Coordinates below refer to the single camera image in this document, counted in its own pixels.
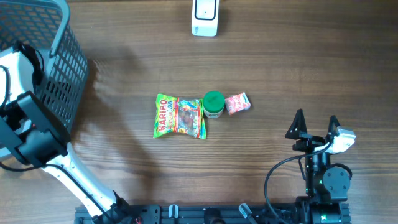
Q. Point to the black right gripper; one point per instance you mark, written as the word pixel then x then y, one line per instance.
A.
pixel 309 142

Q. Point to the white barcode scanner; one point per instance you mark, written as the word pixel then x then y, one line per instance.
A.
pixel 205 14

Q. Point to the green Haribo candy bag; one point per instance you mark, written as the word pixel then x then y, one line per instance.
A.
pixel 179 115

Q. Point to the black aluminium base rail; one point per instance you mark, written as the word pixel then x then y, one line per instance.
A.
pixel 232 214

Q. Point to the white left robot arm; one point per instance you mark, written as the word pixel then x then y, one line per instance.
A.
pixel 37 139

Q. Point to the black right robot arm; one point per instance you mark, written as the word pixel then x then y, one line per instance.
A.
pixel 326 184

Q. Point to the small pink snack packet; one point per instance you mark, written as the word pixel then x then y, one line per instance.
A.
pixel 236 103

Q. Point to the dark grey plastic basket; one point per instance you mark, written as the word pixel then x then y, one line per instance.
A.
pixel 44 25

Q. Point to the green lid jar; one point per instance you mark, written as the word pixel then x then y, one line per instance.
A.
pixel 213 103

